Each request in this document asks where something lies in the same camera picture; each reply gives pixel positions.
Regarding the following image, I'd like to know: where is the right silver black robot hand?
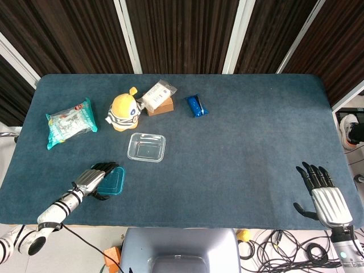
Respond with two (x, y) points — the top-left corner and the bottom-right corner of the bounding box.
(293, 162), (354, 228)

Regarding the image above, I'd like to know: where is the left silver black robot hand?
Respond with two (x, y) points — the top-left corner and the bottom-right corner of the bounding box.
(71, 161), (119, 201)

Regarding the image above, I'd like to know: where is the clear plastic food container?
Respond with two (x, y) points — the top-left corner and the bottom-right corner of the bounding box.
(96, 166), (126, 196)
(126, 132), (167, 163)

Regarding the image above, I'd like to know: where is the teal wet wipes pack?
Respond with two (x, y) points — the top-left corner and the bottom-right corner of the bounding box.
(45, 97), (98, 151)

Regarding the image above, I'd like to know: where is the white sneaker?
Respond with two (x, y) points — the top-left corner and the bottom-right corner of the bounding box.
(340, 114), (359, 151)

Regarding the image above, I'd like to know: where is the yellow plush toy striped shirt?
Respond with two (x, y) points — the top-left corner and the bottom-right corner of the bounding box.
(105, 86), (146, 132)

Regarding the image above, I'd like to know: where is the orange block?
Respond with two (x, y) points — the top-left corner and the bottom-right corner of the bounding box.
(102, 246), (122, 268)

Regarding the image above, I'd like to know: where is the yellow ball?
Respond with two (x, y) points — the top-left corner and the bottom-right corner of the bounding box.
(235, 229), (253, 244)

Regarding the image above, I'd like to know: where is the small brown cardboard box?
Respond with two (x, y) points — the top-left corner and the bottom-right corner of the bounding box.
(146, 96), (175, 117)

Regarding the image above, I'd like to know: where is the white tissue pack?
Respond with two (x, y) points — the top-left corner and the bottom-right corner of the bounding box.
(138, 78), (177, 112)

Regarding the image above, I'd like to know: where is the grey robot torso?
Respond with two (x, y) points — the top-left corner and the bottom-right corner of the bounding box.
(119, 227), (242, 273)

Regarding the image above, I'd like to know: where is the blue table cloth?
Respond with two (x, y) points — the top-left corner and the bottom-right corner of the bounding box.
(0, 73), (364, 230)

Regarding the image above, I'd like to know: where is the brown slatted partition panel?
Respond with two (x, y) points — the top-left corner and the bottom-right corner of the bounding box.
(0, 0), (143, 77)
(0, 31), (42, 127)
(221, 0), (326, 75)
(277, 0), (364, 113)
(121, 0), (248, 75)

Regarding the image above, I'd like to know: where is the blue foil snack pack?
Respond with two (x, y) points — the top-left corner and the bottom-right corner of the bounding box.
(184, 93), (210, 118)

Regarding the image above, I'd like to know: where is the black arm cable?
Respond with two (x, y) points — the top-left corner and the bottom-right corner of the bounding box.
(60, 223), (126, 273)

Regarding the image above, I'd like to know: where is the tangle of black floor cables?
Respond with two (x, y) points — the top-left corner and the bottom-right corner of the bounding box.
(238, 229), (342, 270)

